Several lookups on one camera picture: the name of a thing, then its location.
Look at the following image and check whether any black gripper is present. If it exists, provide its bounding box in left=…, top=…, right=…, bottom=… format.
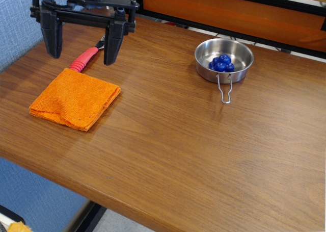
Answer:
left=30, top=0, right=139, bottom=66

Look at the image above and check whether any blue toy grape bunch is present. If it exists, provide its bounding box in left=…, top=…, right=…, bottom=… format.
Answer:
left=209, top=54, right=235, bottom=72

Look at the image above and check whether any folded orange cloth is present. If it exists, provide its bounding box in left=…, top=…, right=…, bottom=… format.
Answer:
left=29, top=68, right=121, bottom=132

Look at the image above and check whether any orange object at corner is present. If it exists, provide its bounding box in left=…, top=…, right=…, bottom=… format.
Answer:
left=7, top=222, right=32, bottom=232

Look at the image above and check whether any fork with red handle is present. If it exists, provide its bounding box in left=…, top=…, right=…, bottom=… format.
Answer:
left=69, top=36, right=105, bottom=72

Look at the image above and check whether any steel bowl with wire handle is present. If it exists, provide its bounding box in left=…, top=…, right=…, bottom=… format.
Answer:
left=194, top=38, right=254, bottom=104

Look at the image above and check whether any black table leg frame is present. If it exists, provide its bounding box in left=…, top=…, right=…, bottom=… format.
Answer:
left=62, top=200, right=106, bottom=232

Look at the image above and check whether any orange panel with black frame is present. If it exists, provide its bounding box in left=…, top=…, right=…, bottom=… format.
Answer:
left=136, top=0, right=325, bottom=58

